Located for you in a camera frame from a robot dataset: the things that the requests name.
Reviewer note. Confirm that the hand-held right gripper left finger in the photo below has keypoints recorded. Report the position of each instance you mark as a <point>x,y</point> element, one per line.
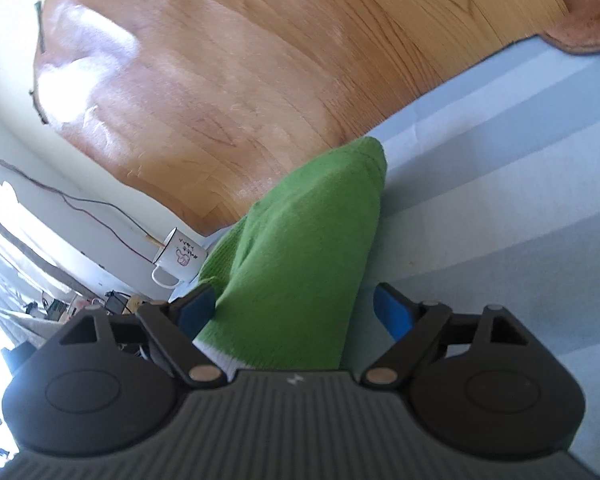
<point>200,310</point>

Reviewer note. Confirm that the wood-grain vinyl sheet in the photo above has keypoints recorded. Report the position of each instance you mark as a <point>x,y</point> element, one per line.
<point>280,85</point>

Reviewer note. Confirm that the white enamel mug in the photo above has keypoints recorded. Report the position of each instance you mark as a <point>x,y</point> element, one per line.
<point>180,257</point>

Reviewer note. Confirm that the small dark box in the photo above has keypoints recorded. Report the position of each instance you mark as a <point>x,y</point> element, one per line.
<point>116,302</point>

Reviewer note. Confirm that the blue white striped bedsheet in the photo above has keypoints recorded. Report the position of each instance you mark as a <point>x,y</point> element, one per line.
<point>480,185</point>

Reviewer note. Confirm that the green navy white knitted sweater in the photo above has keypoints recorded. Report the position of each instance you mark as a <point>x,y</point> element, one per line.
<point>300,260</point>

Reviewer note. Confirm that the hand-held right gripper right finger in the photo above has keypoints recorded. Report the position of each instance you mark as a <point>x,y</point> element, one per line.
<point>392,312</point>

